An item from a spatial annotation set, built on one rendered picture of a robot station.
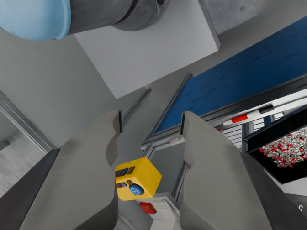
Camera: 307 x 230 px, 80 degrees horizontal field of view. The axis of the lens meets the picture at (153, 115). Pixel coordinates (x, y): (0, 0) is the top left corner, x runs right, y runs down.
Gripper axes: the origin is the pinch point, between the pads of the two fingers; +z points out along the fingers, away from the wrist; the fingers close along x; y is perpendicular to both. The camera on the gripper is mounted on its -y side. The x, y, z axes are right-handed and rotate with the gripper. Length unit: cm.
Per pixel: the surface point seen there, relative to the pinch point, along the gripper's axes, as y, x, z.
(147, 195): 46, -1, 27
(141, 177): 40.5, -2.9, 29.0
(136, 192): 45, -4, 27
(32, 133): 46, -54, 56
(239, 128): 75, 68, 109
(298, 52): 7, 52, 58
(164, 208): 86, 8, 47
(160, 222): 102, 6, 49
